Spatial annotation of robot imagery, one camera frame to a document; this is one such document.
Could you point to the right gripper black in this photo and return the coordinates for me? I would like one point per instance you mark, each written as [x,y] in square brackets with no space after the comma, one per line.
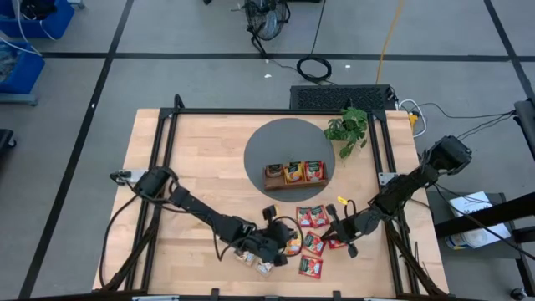
[359,226]

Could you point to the black perforated computer case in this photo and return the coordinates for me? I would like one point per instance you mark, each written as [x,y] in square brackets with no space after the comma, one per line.
[334,98]

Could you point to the black chair leg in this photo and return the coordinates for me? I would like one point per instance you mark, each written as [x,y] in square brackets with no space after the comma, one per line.
[5,140]

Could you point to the green potted plant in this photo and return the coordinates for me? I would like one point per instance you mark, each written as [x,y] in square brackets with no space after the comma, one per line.
[349,125]

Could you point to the round grey mat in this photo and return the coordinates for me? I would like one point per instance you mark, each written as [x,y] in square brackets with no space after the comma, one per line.
[280,142]

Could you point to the black metal table frame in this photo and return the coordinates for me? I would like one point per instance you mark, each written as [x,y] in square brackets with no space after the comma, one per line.
[251,111]

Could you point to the black metal stand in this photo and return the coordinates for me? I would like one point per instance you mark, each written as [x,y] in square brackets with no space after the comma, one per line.
[480,215]

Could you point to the blue storage bin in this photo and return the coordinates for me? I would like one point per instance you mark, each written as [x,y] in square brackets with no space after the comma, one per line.
[58,21]
[25,75]

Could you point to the beige tea packet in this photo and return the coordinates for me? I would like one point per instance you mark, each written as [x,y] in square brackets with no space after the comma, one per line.
[264,268]
[274,170]
[246,258]

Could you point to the black caster wheel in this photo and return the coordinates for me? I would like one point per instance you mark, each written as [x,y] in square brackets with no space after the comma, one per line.
[519,294]

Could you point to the yellow plug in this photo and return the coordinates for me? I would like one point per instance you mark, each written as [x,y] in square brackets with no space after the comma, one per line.
[413,120]

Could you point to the wooden compartment tray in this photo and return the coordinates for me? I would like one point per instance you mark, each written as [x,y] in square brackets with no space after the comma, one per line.
[292,186]

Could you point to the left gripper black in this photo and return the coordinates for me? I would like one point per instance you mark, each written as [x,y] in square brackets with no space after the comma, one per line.
[259,240]

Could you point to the yellow tea packet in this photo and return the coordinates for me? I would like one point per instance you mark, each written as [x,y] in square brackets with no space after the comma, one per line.
[296,248]
[293,173]

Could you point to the white paper booklet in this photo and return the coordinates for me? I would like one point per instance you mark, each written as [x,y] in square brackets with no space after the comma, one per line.
[472,240]

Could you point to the black floor fan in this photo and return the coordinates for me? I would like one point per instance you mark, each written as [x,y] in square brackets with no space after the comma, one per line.
[267,21]

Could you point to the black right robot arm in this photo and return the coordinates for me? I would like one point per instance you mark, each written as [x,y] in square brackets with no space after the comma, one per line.
[401,188]

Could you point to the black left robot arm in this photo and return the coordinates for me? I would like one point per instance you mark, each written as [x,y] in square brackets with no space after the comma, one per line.
[200,211]

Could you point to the grey cart base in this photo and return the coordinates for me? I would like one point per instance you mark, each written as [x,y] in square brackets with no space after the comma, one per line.
[16,99]

